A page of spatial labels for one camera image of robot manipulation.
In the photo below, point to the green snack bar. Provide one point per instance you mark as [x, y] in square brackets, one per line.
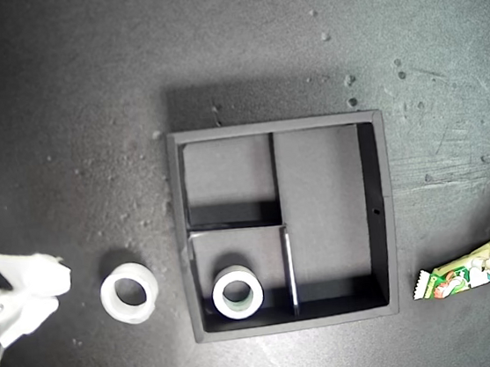
[451, 279]

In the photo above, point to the white tape roll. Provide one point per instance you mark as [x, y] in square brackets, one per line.
[219, 299]
[108, 301]

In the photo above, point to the black tray with wells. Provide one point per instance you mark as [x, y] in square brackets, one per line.
[323, 210]

